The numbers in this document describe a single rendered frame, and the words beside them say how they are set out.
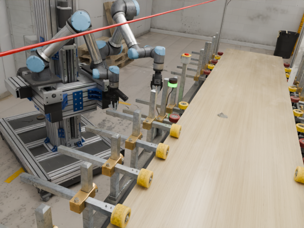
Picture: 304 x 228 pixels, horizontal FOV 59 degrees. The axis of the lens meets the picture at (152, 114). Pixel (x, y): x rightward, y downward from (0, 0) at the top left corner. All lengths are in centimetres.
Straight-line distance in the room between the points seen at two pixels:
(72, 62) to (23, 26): 203
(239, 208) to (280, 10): 852
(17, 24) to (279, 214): 390
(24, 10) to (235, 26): 692
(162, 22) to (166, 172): 875
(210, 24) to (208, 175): 838
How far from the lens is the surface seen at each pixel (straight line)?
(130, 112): 206
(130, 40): 194
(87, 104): 240
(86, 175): 114
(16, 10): 431
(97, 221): 145
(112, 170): 133
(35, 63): 197
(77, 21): 187
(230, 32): 958
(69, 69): 238
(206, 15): 960
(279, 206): 144
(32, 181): 131
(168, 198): 129
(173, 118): 192
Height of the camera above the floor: 180
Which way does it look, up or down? 27 degrees down
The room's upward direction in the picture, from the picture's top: 6 degrees clockwise
